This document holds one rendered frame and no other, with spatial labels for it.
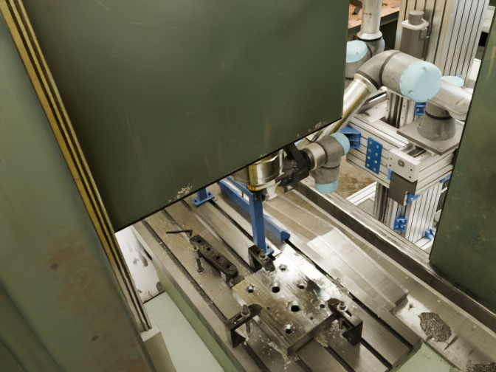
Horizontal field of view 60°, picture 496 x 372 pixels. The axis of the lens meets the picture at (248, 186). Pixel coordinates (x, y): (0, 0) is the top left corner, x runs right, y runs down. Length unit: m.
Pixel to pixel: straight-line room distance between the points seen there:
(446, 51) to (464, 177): 0.65
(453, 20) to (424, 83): 0.61
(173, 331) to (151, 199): 1.10
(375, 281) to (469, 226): 0.47
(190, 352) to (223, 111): 1.19
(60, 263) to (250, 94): 0.50
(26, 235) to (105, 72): 0.30
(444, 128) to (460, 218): 0.41
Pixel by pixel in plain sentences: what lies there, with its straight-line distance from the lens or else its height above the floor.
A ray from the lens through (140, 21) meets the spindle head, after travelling 0.72.
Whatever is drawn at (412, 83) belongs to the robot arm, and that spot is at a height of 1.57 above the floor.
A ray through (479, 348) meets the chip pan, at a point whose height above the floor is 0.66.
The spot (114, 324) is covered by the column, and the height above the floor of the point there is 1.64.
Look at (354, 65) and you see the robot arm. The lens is 2.11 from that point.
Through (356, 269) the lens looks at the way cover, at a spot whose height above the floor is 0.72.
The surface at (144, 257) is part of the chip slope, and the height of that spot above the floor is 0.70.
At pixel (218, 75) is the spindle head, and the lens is 0.82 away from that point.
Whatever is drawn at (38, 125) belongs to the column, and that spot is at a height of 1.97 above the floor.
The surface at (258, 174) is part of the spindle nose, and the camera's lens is 1.07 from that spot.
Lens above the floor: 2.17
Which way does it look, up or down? 39 degrees down
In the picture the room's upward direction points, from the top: 6 degrees counter-clockwise
